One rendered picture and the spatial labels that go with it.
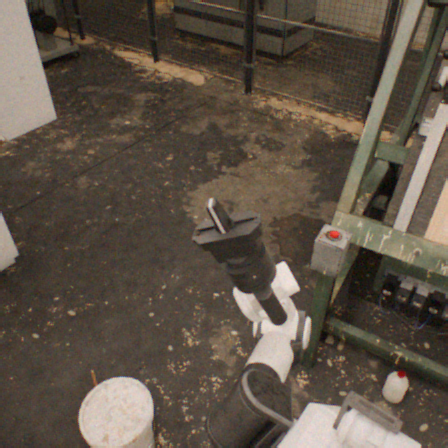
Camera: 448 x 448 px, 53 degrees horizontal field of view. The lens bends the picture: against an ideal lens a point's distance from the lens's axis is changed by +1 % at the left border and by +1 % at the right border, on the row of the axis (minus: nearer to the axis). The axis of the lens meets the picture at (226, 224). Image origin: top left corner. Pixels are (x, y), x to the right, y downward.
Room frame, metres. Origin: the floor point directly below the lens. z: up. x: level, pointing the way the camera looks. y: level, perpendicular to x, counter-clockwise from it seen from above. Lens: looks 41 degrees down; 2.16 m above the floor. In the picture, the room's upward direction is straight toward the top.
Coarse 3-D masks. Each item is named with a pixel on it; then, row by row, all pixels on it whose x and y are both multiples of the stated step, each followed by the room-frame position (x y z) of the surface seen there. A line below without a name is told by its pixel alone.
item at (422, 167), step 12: (444, 108) 1.65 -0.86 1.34; (444, 120) 1.62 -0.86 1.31; (432, 132) 1.61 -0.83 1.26; (432, 144) 1.59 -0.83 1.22; (432, 156) 1.56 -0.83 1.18; (420, 168) 1.55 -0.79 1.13; (420, 180) 1.52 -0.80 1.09; (408, 192) 1.50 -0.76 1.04; (408, 204) 1.48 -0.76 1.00; (408, 216) 1.45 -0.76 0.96; (396, 228) 1.43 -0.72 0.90
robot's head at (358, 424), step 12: (360, 420) 0.33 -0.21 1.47; (348, 432) 0.32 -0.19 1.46; (360, 432) 0.32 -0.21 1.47; (372, 432) 0.31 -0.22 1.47; (384, 432) 0.31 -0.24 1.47; (360, 444) 0.30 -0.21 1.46; (372, 444) 0.30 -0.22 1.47; (384, 444) 0.29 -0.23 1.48; (396, 444) 0.29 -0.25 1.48; (408, 444) 0.29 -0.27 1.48
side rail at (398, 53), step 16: (416, 0) 1.92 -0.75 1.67; (416, 16) 1.89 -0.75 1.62; (400, 32) 1.88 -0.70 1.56; (400, 48) 1.84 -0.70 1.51; (400, 64) 1.81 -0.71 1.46; (384, 80) 1.80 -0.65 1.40; (384, 96) 1.76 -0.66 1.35; (384, 112) 1.73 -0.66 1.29; (368, 128) 1.71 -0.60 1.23; (368, 144) 1.67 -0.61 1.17; (368, 160) 1.65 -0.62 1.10; (352, 176) 1.62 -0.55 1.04; (352, 192) 1.58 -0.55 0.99; (336, 208) 1.56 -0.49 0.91; (352, 208) 1.57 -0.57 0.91
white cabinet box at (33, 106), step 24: (0, 0) 3.98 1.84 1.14; (0, 24) 3.93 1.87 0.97; (24, 24) 4.10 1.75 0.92; (0, 48) 3.87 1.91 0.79; (24, 48) 4.04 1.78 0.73; (0, 72) 3.82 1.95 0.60; (24, 72) 3.99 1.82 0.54; (0, 96) 3.76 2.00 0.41; (24, 96) 3.93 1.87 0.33; (48, 96) 4.12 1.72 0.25; (0, 120) 3.70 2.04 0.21; (24, 120) 3.88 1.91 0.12; (48, 120) 4.07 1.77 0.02
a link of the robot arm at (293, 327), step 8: (288, 304) 0.63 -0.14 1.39; (288, 312) 0.63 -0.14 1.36; (296, 312) 0.68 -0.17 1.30; (304, 312) 0.68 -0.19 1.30; (264, 320) 0.67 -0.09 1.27; (288, 320) 0.64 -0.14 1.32; (296, 320) 0.66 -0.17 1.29; (264, 328) 0.66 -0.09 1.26; (272, 328) 0.65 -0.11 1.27; (280, 328) 0.65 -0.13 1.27; (288, 328) 0.65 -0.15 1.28; (296, 328) 0.64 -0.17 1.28; (296, 336) 0.63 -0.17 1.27
